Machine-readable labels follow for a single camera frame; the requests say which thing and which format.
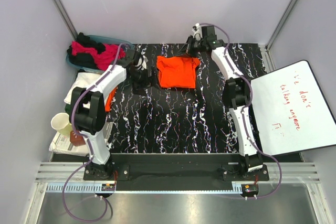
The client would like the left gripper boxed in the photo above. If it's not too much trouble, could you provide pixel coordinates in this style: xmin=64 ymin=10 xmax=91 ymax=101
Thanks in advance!
xmin=128 ymin=66 xmax=161 ymax=96

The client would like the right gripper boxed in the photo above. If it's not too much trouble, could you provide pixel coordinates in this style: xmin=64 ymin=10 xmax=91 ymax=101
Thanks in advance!
xmin=175 ymin=36 xmax=205 ymax=59

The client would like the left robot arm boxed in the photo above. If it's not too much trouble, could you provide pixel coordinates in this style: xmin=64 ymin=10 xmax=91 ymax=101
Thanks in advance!
xmin=69 ymin=49 xmax=152 ymax=180

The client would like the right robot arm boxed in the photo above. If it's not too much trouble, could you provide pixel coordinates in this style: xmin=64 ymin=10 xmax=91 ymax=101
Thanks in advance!
xmin=180 ymin=23 xmax=264 ymax=180

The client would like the stack of papers and books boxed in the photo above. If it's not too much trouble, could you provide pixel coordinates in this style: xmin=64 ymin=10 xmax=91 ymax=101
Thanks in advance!
xmin=49 ymin=122 xmax=113 ymax=156

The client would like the magenta t-shirt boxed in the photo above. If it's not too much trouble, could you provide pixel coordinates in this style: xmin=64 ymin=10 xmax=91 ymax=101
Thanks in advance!
xmin=69 ymin=41 xmax=126 ymax=70

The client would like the clear blue plastic bin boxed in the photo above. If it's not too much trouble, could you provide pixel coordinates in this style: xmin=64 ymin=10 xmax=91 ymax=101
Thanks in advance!
xmin=66 ymin=33 xmax=134 ymax=73

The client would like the folded white t-shirt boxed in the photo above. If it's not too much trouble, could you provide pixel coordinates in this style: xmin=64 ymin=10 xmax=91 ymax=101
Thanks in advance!
xmin=64 ymin=72 xmax=103 ymax=105

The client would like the black t-shirt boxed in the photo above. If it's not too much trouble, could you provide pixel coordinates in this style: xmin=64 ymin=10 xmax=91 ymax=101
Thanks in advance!
xmin=67 ymin=33 xmax=106 ymax=69

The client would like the folded dark green t-shirt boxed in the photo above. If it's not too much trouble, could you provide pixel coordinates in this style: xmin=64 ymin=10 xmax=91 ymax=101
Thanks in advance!
xmin=65 ymin=104 xmax=71 ymax=114

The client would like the dark red cube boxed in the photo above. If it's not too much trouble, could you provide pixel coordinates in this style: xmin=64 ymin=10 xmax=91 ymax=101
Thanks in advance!
xmin=70 ymin=131 xmax=86 ymax=147

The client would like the yellow-green mug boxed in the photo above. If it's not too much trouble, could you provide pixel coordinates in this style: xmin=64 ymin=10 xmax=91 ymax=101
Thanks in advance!
xmin=50 ymin=112 xmax=72 ymax=136

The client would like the whiteboard with red writing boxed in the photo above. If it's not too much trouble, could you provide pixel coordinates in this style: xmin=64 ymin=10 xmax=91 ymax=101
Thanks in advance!
xmin=251 ymin=60 xmax=335 ymax=155

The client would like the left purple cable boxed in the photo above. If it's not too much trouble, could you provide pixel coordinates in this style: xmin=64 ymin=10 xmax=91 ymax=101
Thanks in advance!
xmin=61 ymin=42 xmax=132 ymax=222

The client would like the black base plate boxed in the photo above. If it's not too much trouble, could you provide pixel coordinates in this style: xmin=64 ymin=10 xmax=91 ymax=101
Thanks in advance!
xmin=83 ymin=154 xmax=269 ymax=193

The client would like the aluminium frame rail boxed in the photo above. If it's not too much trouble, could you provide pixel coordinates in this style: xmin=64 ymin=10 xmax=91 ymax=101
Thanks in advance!
xmin=36 ymin=162 xmax=320 ymax=184

